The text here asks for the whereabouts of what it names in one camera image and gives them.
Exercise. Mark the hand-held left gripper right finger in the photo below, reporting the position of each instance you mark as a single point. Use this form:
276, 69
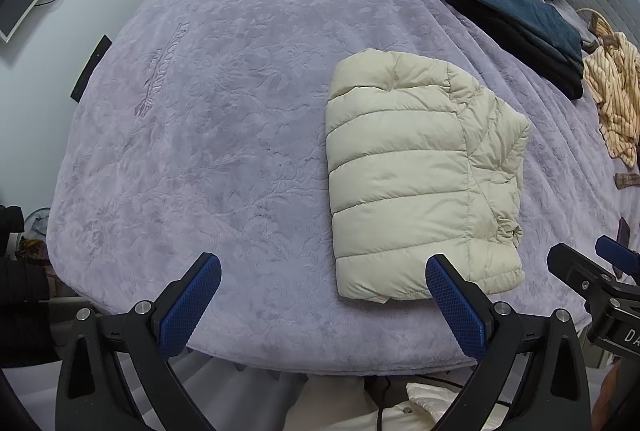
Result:
455, 306

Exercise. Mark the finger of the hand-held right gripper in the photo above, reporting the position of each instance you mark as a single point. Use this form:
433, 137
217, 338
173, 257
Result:
570, 266
612, 248

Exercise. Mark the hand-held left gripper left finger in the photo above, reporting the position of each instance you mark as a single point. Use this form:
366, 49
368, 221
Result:
192, 306

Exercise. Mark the cream puffer jacket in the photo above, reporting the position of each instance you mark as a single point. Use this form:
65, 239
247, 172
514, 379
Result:
400, 171

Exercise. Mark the brown belt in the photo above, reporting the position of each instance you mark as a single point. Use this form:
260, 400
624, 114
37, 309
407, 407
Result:
627, 181

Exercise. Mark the white cloth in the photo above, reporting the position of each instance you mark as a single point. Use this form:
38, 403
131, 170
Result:
435, 403

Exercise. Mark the beige striped cloth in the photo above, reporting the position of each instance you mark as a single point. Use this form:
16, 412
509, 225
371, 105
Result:
617, 96

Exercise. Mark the black jacket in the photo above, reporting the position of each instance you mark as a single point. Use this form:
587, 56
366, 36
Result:
22, 311

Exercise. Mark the mesh basket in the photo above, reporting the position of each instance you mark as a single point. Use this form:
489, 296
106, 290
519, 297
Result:
36, 223

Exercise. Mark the folded black garment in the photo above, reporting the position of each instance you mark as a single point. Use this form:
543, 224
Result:
540, 66

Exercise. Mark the purple bed blanket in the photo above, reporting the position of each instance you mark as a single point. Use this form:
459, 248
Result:
225, 111

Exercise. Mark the folded blue jeans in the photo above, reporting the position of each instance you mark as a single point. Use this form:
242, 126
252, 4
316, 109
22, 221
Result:
520, 6

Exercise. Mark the black wall panel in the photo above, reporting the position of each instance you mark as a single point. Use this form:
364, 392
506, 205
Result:
92, 68

